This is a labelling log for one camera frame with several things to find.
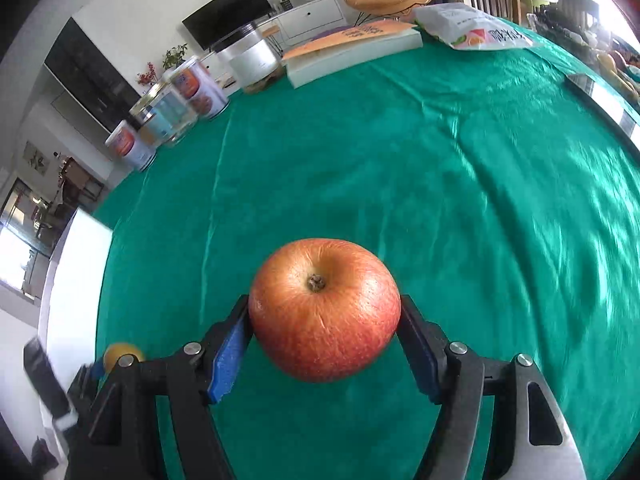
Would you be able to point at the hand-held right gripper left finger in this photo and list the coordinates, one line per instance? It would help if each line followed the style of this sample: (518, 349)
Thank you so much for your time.
(230, 355)

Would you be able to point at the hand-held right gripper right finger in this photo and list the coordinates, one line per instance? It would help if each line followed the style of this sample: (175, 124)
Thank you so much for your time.
(420, 355)

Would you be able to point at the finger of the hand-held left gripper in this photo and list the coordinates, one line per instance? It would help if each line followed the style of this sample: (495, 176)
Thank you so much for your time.
(47, 385)
(92, 377)

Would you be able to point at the small orange tangerine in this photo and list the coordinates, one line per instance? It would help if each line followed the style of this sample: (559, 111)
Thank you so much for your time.
(120, 350)

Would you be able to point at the red apple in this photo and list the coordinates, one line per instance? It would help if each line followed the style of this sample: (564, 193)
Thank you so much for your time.
(325, 320)

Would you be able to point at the white foam board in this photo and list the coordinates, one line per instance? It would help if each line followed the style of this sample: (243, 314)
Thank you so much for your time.
(75, 260)

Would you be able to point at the green tablecloth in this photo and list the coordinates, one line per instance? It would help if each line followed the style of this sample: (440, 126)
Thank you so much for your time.
(400, 160)

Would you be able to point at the blue and orange tin can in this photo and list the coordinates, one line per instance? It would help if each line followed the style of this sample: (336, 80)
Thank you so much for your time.
(200, 90)
(131, 146)

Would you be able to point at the clear glass jar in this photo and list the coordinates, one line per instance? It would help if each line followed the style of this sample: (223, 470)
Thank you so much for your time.
(162, 116)

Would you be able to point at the red flower plant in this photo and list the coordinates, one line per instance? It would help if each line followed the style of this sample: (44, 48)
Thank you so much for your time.
(147, 75)

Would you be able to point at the white jar with black lid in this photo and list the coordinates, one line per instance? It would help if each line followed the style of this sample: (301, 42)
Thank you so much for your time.
(250, 60)

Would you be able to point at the green potted plant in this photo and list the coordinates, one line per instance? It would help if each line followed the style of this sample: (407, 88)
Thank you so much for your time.
(175, 57)

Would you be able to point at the orange-covered book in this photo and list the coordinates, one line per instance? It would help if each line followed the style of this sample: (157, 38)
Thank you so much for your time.
(350, 47)

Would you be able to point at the white snack bag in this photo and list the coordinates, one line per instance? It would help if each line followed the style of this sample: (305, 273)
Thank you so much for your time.
(475, 27)

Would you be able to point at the black television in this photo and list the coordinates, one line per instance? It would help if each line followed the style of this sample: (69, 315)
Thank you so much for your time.
(227, 12)

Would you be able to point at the white tv cabinet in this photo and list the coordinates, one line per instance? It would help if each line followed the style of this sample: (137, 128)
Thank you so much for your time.
(312, 17)

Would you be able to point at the framed wall picture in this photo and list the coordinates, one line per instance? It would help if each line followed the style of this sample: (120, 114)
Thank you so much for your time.
(36, 157)

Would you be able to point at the dark wall cabinet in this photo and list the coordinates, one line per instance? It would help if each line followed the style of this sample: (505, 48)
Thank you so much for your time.
(85, 80)

